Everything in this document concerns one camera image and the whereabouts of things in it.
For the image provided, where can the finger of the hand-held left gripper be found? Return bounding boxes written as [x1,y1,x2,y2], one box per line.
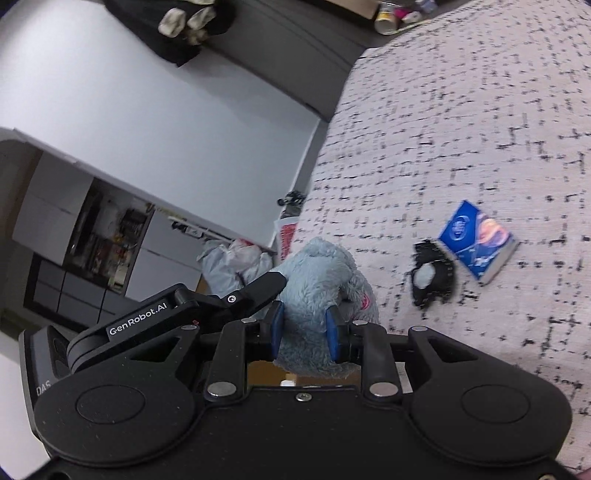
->
[205,271,287,324]

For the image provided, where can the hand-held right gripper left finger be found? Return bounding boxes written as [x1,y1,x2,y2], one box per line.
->
[111,302,284,400]

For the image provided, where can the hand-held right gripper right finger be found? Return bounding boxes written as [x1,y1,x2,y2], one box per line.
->
[325,307,467,400]

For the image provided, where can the blue plush toy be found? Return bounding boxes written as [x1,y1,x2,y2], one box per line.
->
[272,237,382,381]

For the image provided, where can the black lace scrunchie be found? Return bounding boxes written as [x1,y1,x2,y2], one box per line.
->
[410,240,455,309]

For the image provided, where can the grey plastic bag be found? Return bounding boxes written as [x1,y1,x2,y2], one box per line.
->
[198,240,273,301]

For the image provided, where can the red and white plastic bag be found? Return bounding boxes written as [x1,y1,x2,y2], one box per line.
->
[273,217,301,266]

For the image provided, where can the white kitchen cabinet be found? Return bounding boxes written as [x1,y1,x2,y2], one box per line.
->
[11,152,278,319]

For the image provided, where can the dark grey door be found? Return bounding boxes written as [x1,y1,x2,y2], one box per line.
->
[203,0,366,123]

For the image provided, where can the white black-flecked bedspread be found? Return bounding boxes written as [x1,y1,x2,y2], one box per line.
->
[277,0,591,416]

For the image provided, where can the white cylindrical can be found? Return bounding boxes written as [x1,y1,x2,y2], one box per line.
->
[375,2,399,35]

